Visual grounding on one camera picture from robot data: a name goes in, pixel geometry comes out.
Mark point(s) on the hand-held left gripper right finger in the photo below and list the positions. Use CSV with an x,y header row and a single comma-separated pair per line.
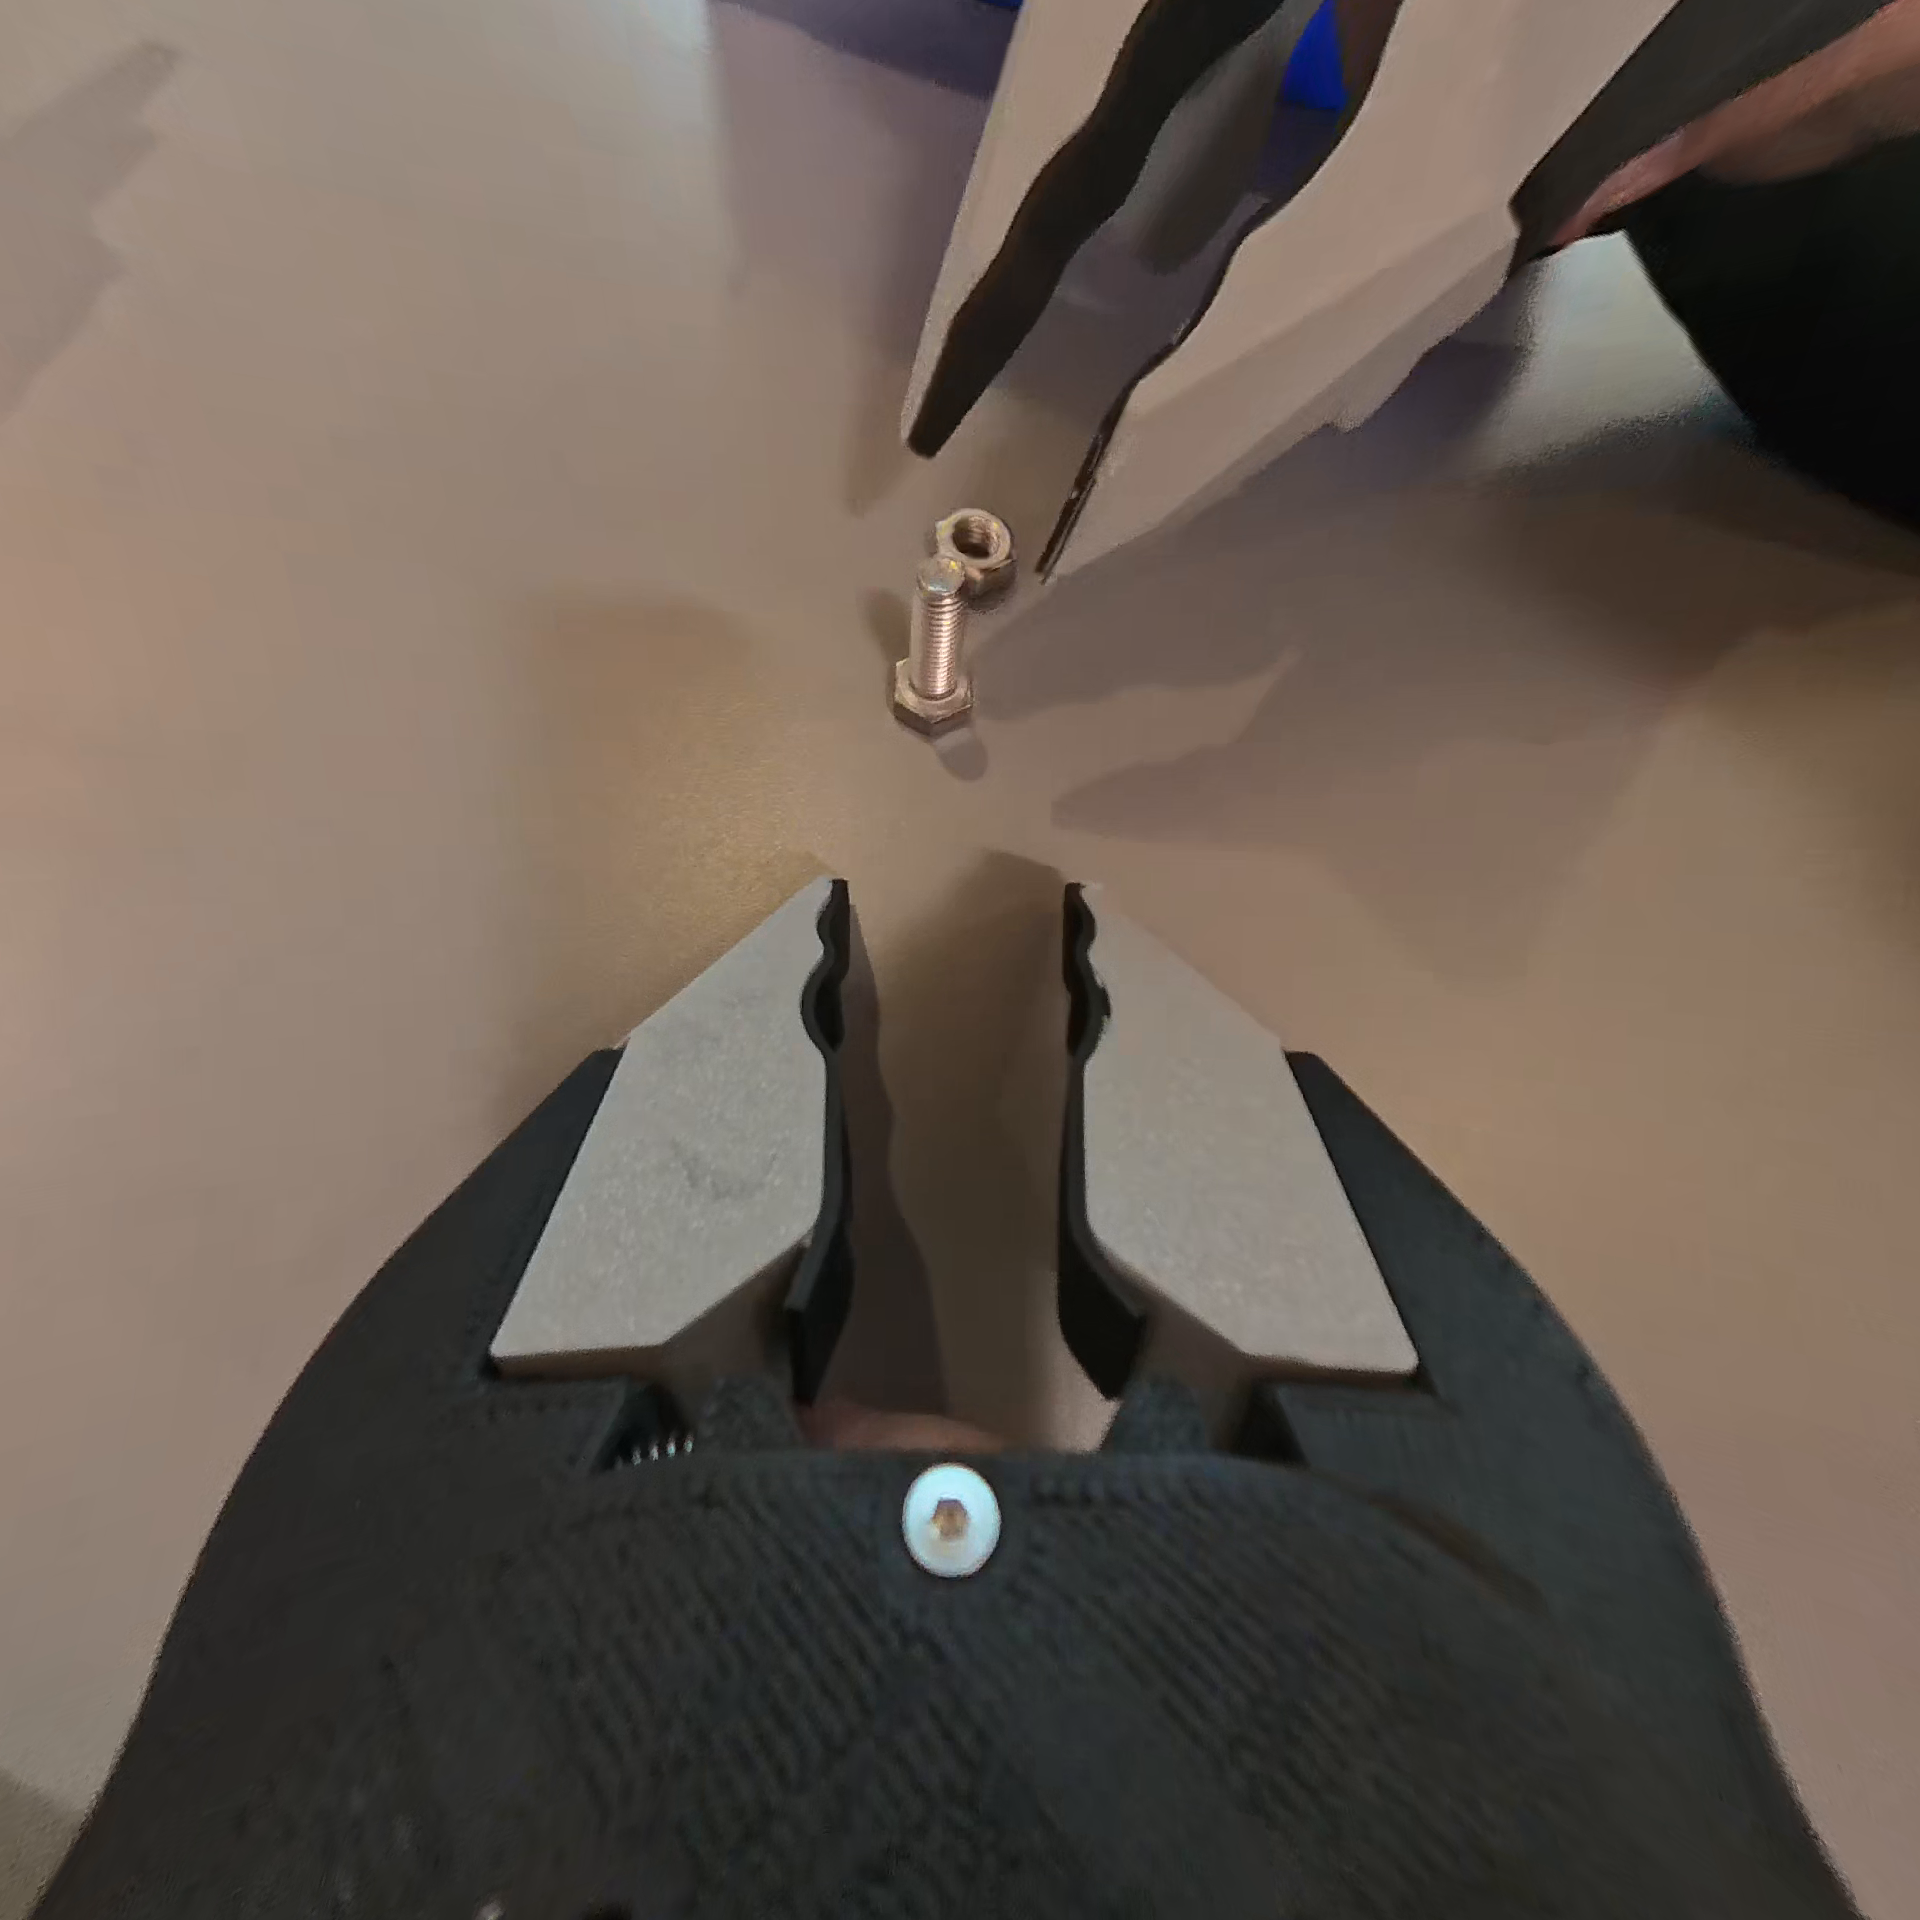
x,y
1230,1201

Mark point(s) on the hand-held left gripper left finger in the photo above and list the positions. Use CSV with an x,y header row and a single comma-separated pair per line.
x,y
675,1184

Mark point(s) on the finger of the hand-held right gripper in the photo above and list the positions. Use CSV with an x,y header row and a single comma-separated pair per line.
x,y
1396,225
1036,107

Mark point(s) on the steel hex nut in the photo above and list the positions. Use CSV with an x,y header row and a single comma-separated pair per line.
x,y
990,558

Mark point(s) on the steel hex bolt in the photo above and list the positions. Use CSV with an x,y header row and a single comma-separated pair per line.
x,y
938,662

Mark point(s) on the person's right forearm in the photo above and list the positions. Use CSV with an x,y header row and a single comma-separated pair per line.
x,y
1817,345

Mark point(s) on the person's right hand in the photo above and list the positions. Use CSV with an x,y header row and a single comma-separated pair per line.
x,y
1799,128

